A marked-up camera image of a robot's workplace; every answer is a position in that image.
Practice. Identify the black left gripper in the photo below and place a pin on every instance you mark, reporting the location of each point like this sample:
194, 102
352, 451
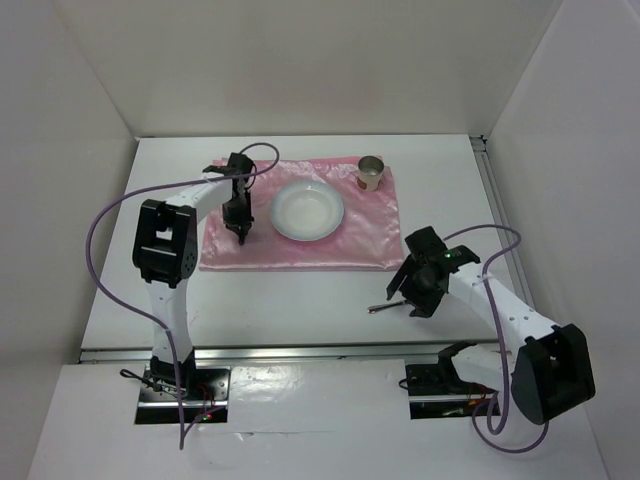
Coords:
245, 219

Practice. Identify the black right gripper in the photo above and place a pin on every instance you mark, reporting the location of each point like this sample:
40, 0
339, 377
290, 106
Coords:
425, 304

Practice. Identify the silver knife black handle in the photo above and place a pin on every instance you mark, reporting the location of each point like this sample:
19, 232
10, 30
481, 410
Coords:
379, 308

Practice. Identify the white scalloped plate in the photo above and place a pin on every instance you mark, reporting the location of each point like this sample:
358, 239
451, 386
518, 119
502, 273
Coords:
306, 211

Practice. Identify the pink satin rose cloth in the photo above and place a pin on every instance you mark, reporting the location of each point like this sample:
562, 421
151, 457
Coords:
369, 237

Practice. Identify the metal cup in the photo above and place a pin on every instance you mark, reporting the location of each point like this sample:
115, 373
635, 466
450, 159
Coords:
370, 170

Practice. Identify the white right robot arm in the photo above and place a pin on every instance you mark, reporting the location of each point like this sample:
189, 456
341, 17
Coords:
546, 365

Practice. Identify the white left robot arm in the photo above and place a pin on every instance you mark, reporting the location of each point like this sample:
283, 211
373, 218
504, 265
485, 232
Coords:
166, 254

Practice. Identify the aluminium front rail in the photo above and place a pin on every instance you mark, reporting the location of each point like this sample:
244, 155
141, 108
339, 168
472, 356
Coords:
336, 351

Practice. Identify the aluminium rail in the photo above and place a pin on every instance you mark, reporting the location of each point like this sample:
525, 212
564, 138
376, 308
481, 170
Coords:
506, 275
336, 351

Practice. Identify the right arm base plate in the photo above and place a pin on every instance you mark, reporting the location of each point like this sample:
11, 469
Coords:
433, 394

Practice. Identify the aluminium right side rail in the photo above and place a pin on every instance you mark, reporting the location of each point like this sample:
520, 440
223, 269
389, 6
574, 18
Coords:
506, 275

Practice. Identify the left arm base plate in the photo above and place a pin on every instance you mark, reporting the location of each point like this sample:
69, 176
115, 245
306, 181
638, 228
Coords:
206, 402

